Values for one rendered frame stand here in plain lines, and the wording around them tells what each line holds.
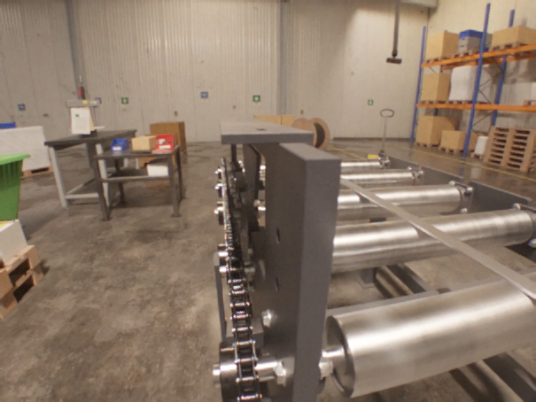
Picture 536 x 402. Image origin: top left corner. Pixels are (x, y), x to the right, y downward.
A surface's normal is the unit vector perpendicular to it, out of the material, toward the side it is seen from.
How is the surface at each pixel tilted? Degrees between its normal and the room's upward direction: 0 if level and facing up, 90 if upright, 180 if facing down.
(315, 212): 90
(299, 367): 90
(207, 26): 90
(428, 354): 65
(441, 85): 90
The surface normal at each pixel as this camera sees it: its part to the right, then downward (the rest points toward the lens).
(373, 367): 0.15, -0.21
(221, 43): 0.18, 0.33
